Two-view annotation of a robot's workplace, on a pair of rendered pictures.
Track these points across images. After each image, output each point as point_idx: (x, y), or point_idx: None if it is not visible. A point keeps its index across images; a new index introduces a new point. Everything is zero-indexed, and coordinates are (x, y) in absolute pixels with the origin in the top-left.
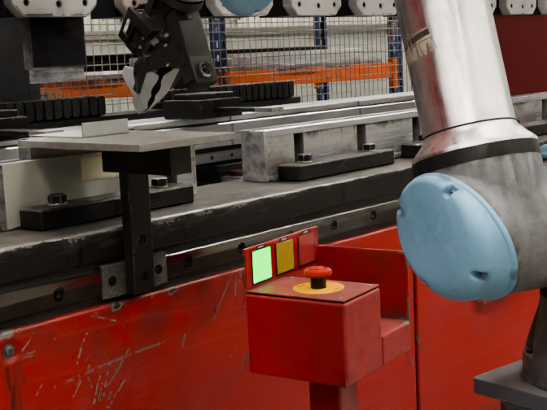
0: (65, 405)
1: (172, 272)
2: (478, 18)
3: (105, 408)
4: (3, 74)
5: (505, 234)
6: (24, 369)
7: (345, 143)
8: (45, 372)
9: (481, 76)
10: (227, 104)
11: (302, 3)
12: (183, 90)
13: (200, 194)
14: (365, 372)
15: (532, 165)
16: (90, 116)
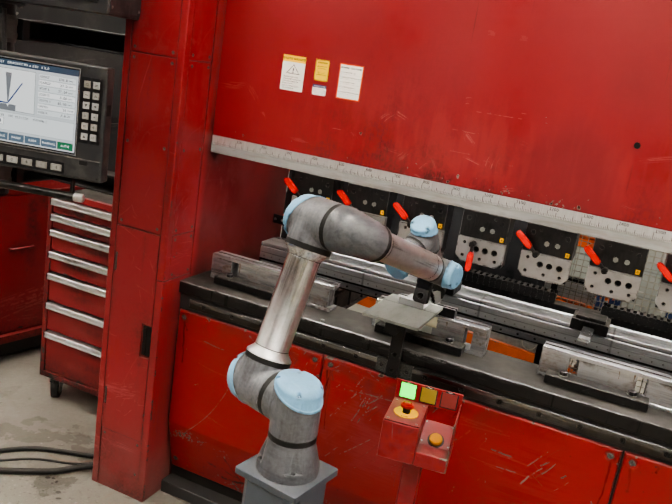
0: (347, 398)
1: (414, 378)
2: (273, 309)
3: (364, 411)
4: None
5: (231, 378)
6: (334, 375)
7: (621, 383)
8: (342, 381)
9: (263, 328)
10: (594, 327)
11: (594, 286)
12: (621, 310)
13: (487, 358)
14: (394, 458)
15: (253, 365)
16: (544, 301)
